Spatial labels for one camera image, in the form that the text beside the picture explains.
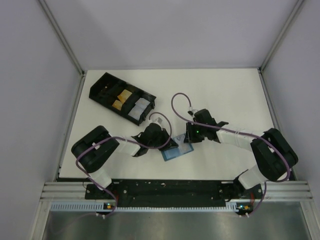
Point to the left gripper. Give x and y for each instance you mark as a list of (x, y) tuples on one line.
[(165, 142)]

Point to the aluminium frame post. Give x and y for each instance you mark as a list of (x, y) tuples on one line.
[(60, 35), (298, 6)]

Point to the right aluminium frame post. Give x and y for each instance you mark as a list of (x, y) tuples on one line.
[(298, 6)]

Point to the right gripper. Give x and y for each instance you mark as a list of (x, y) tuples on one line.
[(189, 133)]

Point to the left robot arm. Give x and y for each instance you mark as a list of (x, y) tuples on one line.
[(94, 149)]

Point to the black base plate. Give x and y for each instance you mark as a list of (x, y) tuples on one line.
[(160, 193)]

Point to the white card in tray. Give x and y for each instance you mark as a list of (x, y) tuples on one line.
[(136, 112)]

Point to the white credit card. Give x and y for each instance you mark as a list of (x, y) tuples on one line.
[(142, 103)]

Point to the upper gold card in tray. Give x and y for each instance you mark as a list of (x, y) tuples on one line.
[(124, 95)]

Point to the left aluminium frame post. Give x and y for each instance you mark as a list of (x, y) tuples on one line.
[(60, 35)]

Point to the black organizer tray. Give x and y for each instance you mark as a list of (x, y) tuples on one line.
[(108, 87)]

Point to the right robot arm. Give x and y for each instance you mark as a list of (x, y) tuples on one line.
[(273, 155)]

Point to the aluminium front rail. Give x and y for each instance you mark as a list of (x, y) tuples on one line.
[(289, 191)]

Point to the blue card holder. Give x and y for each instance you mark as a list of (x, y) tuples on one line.
[(182, 149)]

